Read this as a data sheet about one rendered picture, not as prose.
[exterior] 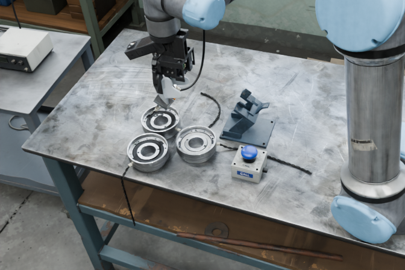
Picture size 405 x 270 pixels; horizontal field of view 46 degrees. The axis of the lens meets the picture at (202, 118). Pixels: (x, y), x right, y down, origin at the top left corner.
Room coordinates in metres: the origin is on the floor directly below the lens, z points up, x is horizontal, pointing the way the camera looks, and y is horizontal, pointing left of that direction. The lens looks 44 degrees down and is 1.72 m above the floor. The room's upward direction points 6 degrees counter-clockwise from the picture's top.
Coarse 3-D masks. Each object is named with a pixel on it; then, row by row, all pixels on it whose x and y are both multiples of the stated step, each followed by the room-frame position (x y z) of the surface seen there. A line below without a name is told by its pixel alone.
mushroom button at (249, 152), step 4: (244, 148) 0.76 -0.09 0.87; (248, 148) 0.76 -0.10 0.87; (252, 148) 0.76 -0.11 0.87; (244, 152) 0.75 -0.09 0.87; (248, 152) 0.75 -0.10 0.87; (252, 152) 0.74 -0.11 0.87; (256, 152) 0.75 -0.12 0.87; (244, 156) 0.74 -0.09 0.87; (248, 156) 0.74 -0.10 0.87; (252, 156) 0.74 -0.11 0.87; (256, 156) 0.74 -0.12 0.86
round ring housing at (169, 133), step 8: (144, 112) 0.96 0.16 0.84; (152, 112) 0.97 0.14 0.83; (176, 112) 0.95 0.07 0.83; (144, 120) 0.94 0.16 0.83; (152, 120) 0.94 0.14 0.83; (160, 120) 0.95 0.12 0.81; (168, 120) 0.93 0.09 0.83; (176, 120) 0.93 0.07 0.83; (144, 128) 0.90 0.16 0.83; (168, 128) 0.89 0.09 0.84; (176, 128) 0.90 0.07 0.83; (168, 136) 0.88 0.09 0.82
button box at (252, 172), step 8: (240, 152) 0.77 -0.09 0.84; (264, 152) 0.77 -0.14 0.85; (240, 160) 0.75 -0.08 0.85; (248, 160) 0.74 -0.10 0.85; (256, 160) 0.74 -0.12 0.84; (264, 160) 0.75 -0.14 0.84; (232, 168) 0.74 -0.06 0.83; (240, 168) 0.73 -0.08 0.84; (248, 168) 0.72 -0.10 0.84; (256, 168) 0.72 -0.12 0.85; (264, 168) 0.74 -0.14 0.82; (232, 176) 0.74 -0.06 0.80; (240, 176) 0.73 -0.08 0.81; (248, 176) 0.72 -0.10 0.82; (256, 176) 0.71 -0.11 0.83
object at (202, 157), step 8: (184, 128) 0.88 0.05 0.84; (192, 128) 0.89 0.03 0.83; (200, 128) 0.88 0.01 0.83; (208, 128) 0.87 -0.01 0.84; (184, 136) 0.87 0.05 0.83; (192, 136) 0.86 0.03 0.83; (200, 136) 0.86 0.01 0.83; (176, 144) 0.83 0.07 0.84; (192, 144) 0.85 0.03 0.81; (200, 144) 0.85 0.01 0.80; (184, 152) 0.80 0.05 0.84; (208, 152) 0.79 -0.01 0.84; (192, 160) 0.79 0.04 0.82; (200, 160) 0.78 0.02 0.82
